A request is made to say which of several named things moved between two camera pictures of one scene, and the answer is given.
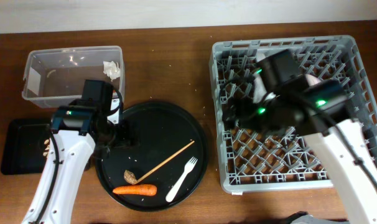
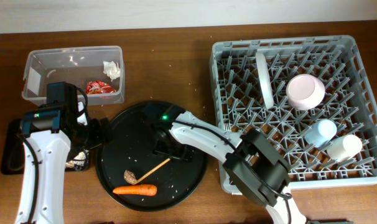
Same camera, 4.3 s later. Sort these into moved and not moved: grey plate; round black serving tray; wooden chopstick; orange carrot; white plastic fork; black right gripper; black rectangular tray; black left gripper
Moved: black left gripper; grey plate; black right gripper; white plastic fork
Not moved: orange carrot; wooden chopstick; round black serving tray; black rectangular tray
